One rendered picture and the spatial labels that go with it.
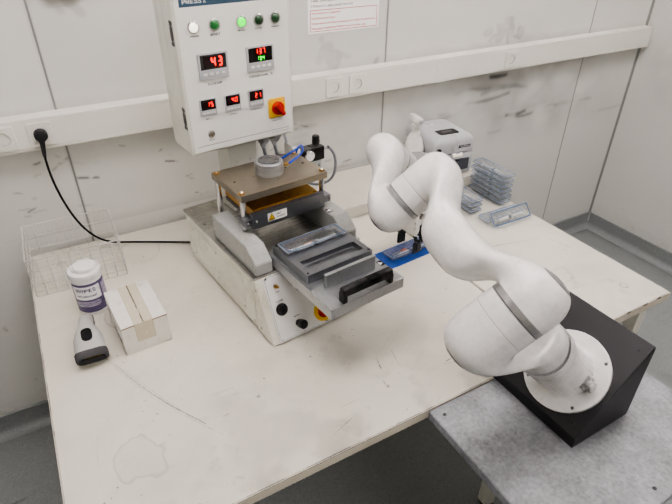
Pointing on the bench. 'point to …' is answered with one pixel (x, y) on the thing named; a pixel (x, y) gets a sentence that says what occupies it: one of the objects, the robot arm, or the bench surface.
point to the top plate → (268, 175)
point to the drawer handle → (365, 283)
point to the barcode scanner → (89, 342)
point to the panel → (300, 308)
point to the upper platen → (272, 198)
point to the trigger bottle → (415, 135)
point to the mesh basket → (63, 252)
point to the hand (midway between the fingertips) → (408, 243)
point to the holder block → (324, 257)
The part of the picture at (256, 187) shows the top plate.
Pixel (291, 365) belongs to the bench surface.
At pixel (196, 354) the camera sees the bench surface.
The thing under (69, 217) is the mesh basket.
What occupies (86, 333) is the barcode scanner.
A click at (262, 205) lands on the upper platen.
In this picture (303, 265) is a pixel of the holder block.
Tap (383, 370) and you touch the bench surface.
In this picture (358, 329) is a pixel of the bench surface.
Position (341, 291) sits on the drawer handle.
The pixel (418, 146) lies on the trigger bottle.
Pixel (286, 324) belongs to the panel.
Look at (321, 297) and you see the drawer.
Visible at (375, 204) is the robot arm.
